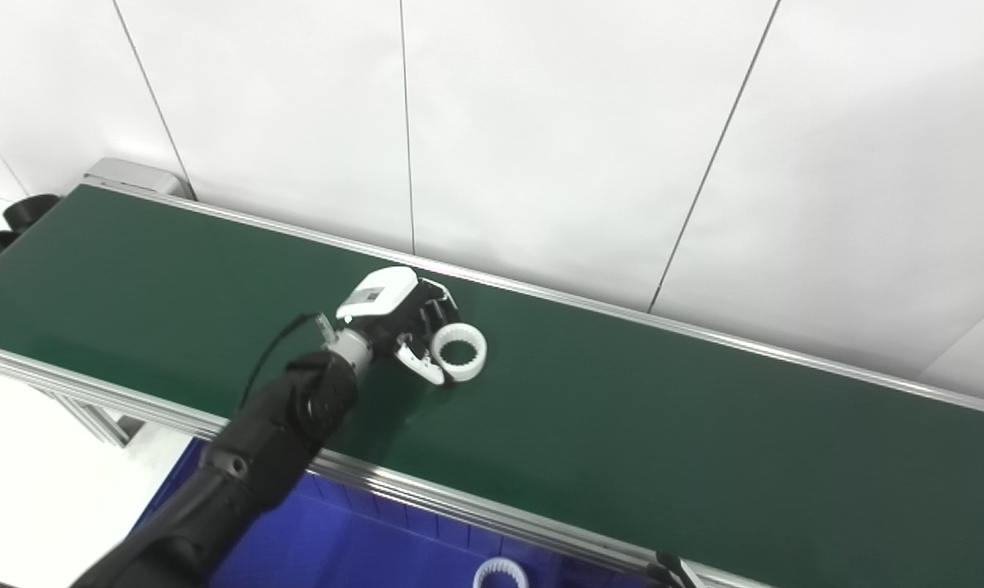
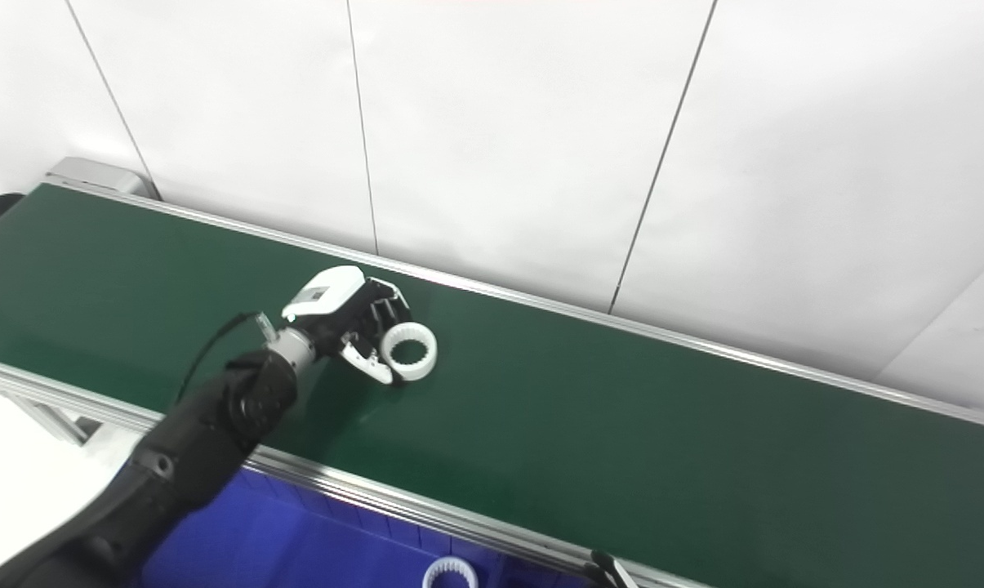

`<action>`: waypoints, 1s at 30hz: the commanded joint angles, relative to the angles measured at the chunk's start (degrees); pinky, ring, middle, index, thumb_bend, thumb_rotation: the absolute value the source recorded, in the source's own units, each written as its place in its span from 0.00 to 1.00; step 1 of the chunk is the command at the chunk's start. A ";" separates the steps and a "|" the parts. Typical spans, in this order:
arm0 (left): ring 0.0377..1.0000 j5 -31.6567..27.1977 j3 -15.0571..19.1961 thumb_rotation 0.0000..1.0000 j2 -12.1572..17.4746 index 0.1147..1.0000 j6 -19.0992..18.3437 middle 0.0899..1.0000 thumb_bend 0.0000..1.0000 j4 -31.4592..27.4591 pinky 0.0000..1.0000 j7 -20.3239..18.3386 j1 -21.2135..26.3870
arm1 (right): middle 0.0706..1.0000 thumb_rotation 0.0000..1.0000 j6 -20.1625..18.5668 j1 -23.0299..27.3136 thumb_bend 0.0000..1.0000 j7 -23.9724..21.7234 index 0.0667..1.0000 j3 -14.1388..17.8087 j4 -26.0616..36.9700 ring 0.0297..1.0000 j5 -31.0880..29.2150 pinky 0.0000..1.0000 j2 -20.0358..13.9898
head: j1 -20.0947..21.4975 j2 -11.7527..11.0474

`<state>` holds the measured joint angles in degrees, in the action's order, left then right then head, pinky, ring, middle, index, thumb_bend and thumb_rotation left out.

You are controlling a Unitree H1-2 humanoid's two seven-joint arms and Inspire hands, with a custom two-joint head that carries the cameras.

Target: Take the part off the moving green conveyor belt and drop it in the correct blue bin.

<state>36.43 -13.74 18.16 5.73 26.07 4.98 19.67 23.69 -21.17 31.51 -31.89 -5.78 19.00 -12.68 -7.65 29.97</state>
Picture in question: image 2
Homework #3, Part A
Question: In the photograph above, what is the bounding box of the aluminium conveyor leg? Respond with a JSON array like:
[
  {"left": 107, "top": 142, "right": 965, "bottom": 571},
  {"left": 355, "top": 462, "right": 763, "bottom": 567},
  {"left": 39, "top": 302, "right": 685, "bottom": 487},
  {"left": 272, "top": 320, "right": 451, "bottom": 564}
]
[{"left": 6, "top": 386, "right": 105, "bottom": 447}]

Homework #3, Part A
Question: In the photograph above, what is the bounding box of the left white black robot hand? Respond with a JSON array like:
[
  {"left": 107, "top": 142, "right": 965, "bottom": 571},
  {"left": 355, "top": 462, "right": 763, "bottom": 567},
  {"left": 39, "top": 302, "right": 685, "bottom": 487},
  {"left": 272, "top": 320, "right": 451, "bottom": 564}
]
[{"left": 282, "top": 265, "right": 415, "bottom": 386}]

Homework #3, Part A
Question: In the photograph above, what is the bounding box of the white ring gear part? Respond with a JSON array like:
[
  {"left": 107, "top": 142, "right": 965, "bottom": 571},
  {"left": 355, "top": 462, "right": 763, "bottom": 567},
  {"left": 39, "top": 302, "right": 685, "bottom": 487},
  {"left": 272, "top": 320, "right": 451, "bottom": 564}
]
[
  {"left": 422, "top": 556, "right": 480, "bottom": 588},
  {"left": 380, "top": 322, "right": 439, "bottom": 383}
]

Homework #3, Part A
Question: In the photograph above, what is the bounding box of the green conveyor belt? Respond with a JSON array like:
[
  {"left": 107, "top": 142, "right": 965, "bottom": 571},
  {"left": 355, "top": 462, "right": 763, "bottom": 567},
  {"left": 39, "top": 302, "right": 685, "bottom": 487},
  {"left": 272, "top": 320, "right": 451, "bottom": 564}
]
[
  {"left": 0, "top": 184, "right": 984, "bottom": 588},
  {"left": 0, "top": 180, "right": 984, "bottom": 588}
]

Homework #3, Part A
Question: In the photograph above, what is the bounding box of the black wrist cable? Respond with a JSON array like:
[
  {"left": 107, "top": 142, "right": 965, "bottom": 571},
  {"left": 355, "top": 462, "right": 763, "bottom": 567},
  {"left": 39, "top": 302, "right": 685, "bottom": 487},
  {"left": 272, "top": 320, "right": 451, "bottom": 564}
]
[{"left": 176, "top": 310, "right": 277, "bottom": 403}]

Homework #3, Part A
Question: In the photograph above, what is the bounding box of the grey conveyor end housing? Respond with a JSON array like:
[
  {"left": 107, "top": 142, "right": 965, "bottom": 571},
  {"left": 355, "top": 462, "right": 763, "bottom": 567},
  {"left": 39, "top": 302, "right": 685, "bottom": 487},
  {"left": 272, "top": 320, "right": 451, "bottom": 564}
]
[{"left": 47, "top": 158, "right": 163, "bottom": 202}]

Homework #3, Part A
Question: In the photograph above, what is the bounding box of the blue bin with white rings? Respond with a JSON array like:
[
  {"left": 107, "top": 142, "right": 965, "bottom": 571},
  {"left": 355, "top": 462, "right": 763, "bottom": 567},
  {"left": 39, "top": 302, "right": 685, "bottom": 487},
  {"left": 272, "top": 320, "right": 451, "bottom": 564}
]
[{"left": 136, "top": 465, "right": 509, "bottom": 588}]

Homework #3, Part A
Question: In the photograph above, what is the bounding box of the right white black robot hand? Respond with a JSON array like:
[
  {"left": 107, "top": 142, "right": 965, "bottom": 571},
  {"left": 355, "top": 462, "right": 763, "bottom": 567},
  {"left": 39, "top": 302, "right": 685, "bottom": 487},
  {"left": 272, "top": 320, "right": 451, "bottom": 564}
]
[{"left": 586, "top": 550, "right": 641, "bottom": 588}]

